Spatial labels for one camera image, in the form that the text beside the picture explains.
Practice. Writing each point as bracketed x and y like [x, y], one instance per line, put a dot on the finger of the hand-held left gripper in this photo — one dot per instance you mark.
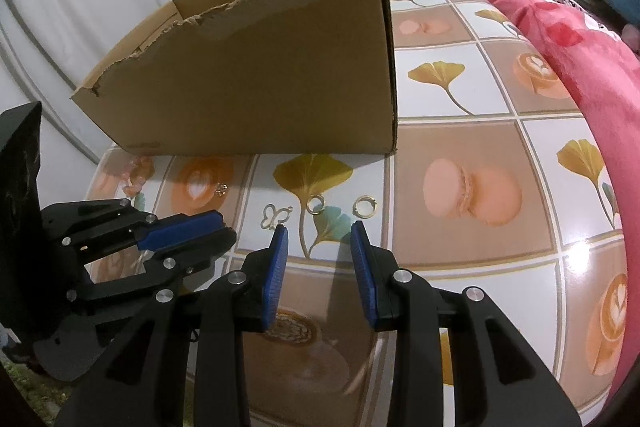
[180, 229]
[200, 252]

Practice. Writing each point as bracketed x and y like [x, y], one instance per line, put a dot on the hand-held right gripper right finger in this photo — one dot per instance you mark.
[362, 277]

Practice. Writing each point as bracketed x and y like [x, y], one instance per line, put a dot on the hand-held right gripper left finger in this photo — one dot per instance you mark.
[277, 277]

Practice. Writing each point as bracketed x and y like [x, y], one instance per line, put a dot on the gold butterfly earring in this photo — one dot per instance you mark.
[274, 217]

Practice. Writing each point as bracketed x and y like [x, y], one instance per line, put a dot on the gold hoop earring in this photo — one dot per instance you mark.
[315, 204]
[364, 207]

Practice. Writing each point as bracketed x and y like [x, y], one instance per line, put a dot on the brown cardboard box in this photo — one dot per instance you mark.
[275, 82]

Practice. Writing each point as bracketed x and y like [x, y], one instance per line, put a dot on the tile pattern tablecloth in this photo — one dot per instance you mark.
[475, 257]

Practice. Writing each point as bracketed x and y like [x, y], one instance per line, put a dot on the green shaggy rug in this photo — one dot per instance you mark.
[35, 387]

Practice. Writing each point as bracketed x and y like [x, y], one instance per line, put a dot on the white curtain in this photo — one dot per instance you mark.
[75, 7]

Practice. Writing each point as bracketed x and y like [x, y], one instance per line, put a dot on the pink floral blanket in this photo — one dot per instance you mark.
[560, 37]

